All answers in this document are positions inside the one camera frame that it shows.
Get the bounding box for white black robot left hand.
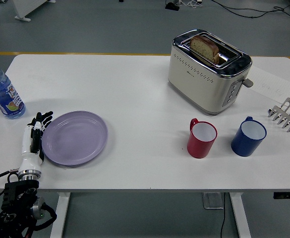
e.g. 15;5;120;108
18;111;54;172

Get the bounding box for purple plate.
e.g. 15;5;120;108
41;111;109;166

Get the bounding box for blue drink bottle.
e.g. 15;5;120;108
0;59;26;120

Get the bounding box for red mug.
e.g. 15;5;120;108
186;118;218;159

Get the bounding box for cream silver toaster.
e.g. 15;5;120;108
168;29;255;116

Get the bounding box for black floor device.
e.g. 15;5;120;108
165;1;180;11

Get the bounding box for brown bread slice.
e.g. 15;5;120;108
189;34;220;63

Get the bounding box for blue mug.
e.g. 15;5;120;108
231;116;267;157

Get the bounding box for white paper sheet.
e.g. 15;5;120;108
248;66;290;102

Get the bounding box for silver metal toast rack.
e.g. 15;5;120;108
268;97;290;134

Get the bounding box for white furniture frame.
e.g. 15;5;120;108
10;0;57;22

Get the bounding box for clear bracket under table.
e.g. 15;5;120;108
201;192;225;210

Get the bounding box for black cable under table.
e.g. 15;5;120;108
220;192;227;238

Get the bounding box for white floor cables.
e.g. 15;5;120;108
178;0;203;8

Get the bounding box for black floor cable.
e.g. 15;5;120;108
210;0;290;19

